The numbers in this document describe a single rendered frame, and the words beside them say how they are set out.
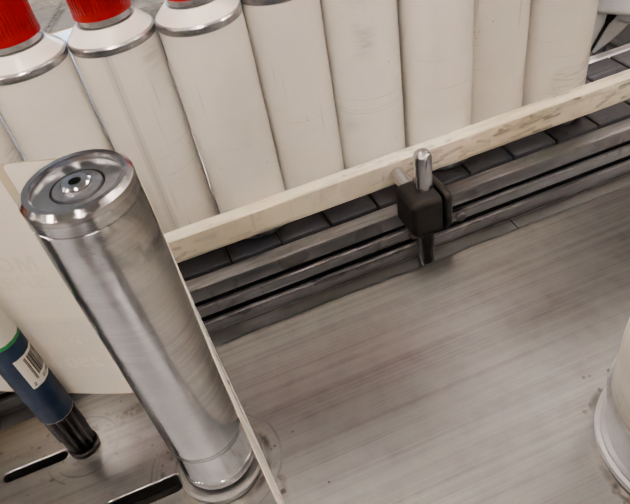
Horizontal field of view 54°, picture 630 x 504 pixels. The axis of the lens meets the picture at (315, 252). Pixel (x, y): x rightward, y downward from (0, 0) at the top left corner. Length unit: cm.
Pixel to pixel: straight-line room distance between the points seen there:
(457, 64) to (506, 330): 18
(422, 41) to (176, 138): 17
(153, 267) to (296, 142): 23
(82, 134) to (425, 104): 23
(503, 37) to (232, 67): 20
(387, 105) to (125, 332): 27
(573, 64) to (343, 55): 18
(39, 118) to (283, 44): 15
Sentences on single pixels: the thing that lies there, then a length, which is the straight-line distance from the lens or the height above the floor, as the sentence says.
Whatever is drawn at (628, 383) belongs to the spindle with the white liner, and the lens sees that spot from 29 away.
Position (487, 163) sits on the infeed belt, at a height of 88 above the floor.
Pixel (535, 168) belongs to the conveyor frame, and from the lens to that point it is 50.
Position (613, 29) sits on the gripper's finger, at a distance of 56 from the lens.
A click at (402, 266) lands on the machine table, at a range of 48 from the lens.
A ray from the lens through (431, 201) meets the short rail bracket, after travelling 40.
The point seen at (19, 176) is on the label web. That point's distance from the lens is 25.
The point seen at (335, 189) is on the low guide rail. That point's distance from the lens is 43.
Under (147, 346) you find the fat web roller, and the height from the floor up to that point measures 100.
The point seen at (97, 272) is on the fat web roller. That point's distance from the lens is 21.
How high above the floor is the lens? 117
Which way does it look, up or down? 43 degrees down
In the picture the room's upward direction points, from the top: 12 degrees counter-clockwise
